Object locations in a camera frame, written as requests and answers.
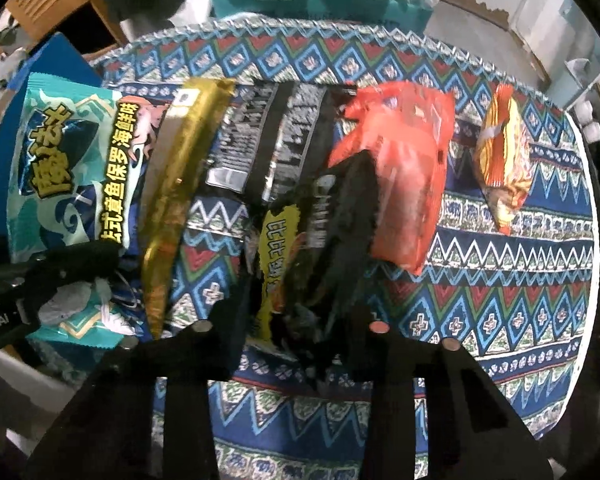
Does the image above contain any shoe rack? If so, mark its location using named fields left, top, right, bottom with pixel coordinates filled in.
left=575, top=60, right=600, bottom=196

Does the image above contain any long yellow snack packet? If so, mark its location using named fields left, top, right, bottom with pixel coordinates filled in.
left=140, top=77, right=236, bottom=341

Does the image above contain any blue patterned tablecloth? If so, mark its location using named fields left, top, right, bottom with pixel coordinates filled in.
left=87, top=17, right=596, bottom=480

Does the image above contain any orange black snack packet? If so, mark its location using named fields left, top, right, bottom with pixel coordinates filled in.
left=330, top=81, right=456, bottom=277

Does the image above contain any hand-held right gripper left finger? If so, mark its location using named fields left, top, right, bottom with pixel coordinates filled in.
left=27, top=276, right=253, bottom=480

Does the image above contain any black silver-print snack packet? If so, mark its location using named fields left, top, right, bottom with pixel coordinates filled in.
left=205, top=80, right=358, bottom=206

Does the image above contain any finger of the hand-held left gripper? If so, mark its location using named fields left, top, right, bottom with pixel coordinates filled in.
left=20, top=242, right=121, bottom=306

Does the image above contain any teal snack packet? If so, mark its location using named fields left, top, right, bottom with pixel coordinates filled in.
left=7, top=72, right=156, bottom=361

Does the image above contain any small orange yellow snack packet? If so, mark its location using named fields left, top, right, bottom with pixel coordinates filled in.
left=472, top=84, right=533, bottom=237

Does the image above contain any blue-rimmed cardboard box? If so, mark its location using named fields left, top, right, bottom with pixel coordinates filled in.
left=0, top=32, right=101, bottom=241

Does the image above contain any black yellow-label snack packet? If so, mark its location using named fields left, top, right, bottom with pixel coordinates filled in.
left=252, top=150, right=381, bottom=391

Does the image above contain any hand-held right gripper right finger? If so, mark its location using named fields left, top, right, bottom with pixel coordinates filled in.
left=351, top=307, right=553, bottom=480

